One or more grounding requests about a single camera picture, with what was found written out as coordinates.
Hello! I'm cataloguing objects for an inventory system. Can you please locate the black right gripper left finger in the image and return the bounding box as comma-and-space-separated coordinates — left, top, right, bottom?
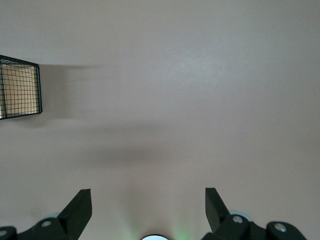
17, 188, 93, 240

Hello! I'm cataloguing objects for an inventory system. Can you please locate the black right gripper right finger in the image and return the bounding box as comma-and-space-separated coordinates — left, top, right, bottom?
202, 187, 266, 240

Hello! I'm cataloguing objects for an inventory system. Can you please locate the brown table cover mat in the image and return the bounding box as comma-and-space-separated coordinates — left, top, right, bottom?
0, 0, 320, 240

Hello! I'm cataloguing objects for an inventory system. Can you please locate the wooden basket lid board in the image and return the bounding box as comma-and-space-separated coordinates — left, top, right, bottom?
0, 65, 39, 118

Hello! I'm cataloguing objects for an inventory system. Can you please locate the black wire mesh basket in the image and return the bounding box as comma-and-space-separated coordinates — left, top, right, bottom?
0, 54, 44, 121

